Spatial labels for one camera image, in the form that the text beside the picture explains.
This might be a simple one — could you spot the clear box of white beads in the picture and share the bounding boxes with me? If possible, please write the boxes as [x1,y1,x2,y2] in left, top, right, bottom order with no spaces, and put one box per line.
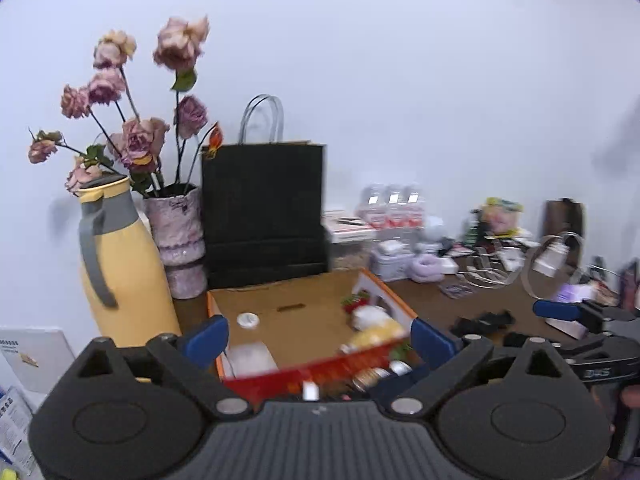
[221,341,279,379]

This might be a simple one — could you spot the small white round lid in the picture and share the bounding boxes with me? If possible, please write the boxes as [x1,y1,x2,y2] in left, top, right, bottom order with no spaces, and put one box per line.
[236,312,260,330]

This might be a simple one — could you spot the yellow plush toy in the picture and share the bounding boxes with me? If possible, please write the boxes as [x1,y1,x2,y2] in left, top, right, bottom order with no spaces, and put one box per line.
[340,320,407,354]

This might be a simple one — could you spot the round metal tin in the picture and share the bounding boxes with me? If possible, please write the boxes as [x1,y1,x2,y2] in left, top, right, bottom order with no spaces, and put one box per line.
[352,360,412,392]

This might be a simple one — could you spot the person's right hand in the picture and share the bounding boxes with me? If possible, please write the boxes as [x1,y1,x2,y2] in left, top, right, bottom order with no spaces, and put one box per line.
[604,385,639,434]

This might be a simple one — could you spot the white charger adapter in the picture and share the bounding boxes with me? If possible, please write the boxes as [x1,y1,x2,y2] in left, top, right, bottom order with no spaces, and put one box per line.
[533,240,568,278]

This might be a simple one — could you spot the brown leather bag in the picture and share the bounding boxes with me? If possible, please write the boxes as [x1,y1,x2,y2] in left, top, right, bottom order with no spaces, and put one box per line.
[542,198,585,237]

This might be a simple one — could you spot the yellow thermos jug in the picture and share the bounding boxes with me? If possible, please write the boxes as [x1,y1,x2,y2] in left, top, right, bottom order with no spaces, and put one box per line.
[77,174,181,348]

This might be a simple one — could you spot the pink snack packet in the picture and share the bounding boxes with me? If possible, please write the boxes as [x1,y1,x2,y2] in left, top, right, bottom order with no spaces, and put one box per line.
[480,197,523,236]

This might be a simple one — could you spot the blue white pamphlets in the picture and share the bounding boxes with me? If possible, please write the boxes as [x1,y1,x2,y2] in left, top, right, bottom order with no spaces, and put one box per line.
[0,387,37,479]

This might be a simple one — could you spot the purple scrunchie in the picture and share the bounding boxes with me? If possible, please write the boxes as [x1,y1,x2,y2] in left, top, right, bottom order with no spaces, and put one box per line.
[407,254,445,284]

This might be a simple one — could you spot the white round speaker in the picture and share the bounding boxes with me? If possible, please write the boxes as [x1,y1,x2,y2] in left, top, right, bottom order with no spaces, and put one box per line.
[422,216,446,252]

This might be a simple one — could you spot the white tin box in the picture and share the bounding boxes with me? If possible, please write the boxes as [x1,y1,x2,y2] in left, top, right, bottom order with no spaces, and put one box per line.
[369,248,414,282]

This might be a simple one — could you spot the water bottle right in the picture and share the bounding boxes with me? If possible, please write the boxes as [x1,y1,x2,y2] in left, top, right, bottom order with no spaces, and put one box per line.
[405,184,425,228]

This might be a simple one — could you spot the water bottle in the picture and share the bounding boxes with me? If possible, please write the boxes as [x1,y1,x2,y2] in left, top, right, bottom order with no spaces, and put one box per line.
[357,184,387,230]
[385,184,407,229]
[405,184,425,228]

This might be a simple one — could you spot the white earbud case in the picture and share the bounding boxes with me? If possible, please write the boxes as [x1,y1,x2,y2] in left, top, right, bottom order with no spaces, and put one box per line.
[378,240,408,257]

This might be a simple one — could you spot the water bottle middle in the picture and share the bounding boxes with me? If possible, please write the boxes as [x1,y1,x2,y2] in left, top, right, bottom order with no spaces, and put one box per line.
[385,184,407,229]

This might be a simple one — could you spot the purple textured vase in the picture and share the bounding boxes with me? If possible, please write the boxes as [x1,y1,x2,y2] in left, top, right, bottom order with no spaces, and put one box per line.
[143,184,207,300]

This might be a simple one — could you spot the red cardboard box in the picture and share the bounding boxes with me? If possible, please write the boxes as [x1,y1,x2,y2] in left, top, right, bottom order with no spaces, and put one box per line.
[207,270,416,405]

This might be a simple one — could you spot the clear container of grains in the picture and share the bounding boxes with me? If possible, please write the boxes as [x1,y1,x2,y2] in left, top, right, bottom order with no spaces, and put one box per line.
[328,240,373,271]

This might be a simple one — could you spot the water bottle left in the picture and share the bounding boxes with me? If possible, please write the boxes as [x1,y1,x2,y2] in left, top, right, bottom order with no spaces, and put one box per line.
[357,184,387,230]

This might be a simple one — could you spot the white flat box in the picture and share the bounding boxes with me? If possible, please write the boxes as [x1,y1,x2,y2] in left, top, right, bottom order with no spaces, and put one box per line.
[322,210,376,244]

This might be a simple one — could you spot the black paper shopping bag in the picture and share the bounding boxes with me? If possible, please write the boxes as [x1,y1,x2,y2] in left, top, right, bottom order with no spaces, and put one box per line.
[201,94,329,289]

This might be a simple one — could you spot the pink dried rose bouquet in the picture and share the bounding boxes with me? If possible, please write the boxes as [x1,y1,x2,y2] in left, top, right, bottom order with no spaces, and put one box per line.
[27,16,224,198]

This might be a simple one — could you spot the tangled white cables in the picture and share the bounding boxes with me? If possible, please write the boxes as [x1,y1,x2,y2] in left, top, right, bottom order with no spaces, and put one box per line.
[456,244,532,291]

